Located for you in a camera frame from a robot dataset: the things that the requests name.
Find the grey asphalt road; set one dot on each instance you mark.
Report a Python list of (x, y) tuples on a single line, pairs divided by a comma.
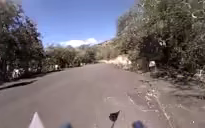
[(83, 90)]

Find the row of trees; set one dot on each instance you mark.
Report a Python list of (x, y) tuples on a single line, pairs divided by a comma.
[(176, 33), (16, 46)]

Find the grey kerb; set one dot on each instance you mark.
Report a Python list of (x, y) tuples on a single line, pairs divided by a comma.
[(10, 84)]

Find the dirt verge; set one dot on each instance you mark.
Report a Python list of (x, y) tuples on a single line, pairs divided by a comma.
[(186, 98)]

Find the distant wooded hill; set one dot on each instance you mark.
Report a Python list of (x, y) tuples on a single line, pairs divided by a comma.
[(101, 45)]

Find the white marker post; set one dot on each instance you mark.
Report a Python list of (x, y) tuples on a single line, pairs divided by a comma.
[(152, 64)]

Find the robot's own white part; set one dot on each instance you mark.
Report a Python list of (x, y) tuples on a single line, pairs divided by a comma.
[(36, 122)]

